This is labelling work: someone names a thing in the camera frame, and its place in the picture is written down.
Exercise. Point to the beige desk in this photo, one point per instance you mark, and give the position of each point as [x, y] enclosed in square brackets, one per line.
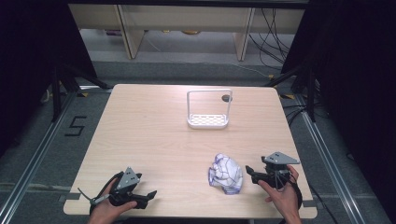
[186, 18]

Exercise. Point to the small yellow tape piece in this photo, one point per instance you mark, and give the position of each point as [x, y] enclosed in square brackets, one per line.
[271, 76]

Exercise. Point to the white plastic rack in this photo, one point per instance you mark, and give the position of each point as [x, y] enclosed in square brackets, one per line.
[207, 120]

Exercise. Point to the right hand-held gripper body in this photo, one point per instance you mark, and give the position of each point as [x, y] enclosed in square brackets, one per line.
[278, 158]

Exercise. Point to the person's right hand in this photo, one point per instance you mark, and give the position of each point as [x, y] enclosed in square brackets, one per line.
[286, 199]

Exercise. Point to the black metal stand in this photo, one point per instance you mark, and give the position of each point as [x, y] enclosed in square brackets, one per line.
[310, 93]
[56, 90]

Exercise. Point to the aluminium floor rail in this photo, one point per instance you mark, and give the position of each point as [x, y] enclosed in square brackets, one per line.
[37, 155]
[330, 161]

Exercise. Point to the white cloth with purple lines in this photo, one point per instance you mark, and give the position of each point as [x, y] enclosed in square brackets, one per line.
[225, 174]

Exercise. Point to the person's left hand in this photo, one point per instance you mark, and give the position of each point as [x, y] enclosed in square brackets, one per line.
[104, 210]

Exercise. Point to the dark curtain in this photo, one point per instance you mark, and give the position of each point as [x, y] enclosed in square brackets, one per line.
[358, 77]
[28, 56]

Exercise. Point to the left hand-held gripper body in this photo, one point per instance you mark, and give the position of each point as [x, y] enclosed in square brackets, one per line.
[126, 182]

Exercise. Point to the round dark table grommet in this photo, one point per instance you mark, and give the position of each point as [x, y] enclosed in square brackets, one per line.
[226, 98]

